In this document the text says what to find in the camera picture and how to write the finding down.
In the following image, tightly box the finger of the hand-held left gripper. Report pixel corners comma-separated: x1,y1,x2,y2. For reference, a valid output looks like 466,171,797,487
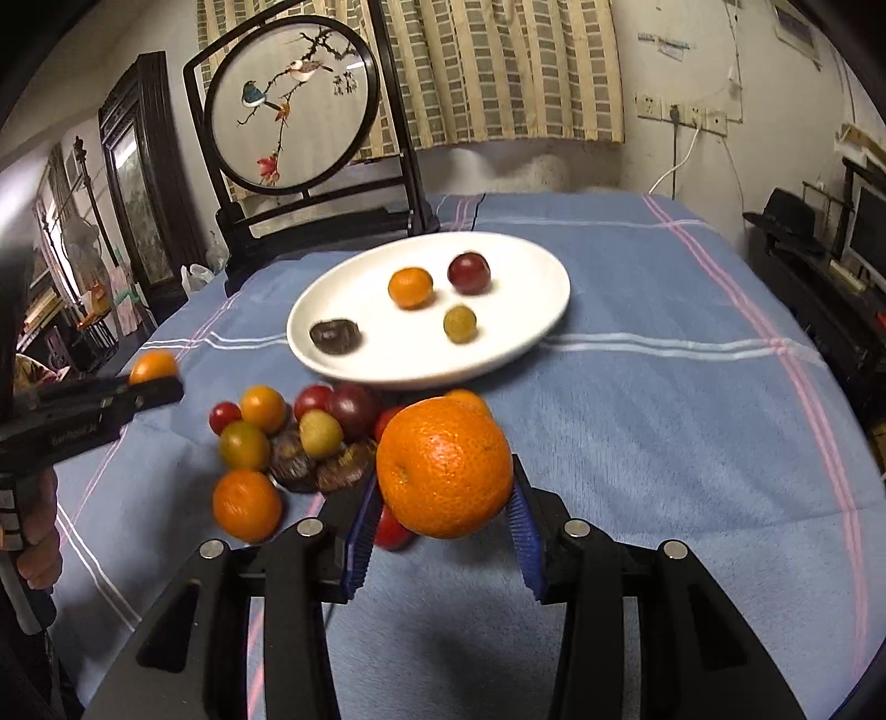
104,376,186,431

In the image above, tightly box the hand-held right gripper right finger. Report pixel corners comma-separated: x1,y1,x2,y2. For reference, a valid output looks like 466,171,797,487
508,453,808,720

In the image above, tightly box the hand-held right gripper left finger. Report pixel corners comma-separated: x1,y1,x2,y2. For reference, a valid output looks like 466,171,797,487
83,477,382,720

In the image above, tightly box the large orange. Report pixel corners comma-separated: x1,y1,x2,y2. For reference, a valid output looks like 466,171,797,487
375,397,514,541

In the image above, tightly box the white oval plate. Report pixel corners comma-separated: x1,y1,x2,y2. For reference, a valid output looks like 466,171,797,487
286,232,572,389

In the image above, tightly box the person's left hand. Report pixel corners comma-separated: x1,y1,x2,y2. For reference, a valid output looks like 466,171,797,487
15,469,63,591

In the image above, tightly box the dark brown chestnut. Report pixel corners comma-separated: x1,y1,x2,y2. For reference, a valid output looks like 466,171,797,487
316,443,378,492
269,429,321,494

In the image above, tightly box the green-orange cherry tomato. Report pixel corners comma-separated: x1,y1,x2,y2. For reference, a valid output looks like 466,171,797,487
219,420,271,472

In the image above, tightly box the orange mandarin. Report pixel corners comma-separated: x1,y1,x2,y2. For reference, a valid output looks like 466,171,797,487
212,469,284,544

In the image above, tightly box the yellow-green cherry tomato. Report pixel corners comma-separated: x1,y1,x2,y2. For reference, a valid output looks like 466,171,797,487
443,305,478,344
299,409,345,460

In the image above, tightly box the dark red cherry tomato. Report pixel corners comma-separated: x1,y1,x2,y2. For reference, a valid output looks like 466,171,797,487
328,383,383,440
447,252,492,296

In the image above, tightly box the dark brown date on plate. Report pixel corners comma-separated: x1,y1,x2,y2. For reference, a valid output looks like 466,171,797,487
308,319,362,356

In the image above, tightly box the dark wooden framed mirror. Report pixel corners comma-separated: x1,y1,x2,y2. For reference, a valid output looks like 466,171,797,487
97,51,209,306

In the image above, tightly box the blue plaid blanket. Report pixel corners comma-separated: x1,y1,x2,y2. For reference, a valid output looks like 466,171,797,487
51,192,870,720

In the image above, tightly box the round embroidered bird screen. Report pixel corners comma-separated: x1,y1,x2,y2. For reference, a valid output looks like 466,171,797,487
183,0,441,299

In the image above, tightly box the dark side desk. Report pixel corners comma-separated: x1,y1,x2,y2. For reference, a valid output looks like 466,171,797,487
746,232,886,434

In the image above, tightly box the black hat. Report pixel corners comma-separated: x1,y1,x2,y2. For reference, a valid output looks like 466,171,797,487
742,187,826,254

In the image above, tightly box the computer monitor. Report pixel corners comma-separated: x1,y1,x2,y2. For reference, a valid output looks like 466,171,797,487
847,183,886,293

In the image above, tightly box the checked beige curtain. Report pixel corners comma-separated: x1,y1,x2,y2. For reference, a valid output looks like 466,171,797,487
197,0,627,164

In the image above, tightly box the white power cable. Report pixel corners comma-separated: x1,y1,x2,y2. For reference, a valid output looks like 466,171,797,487
647,104,704,199

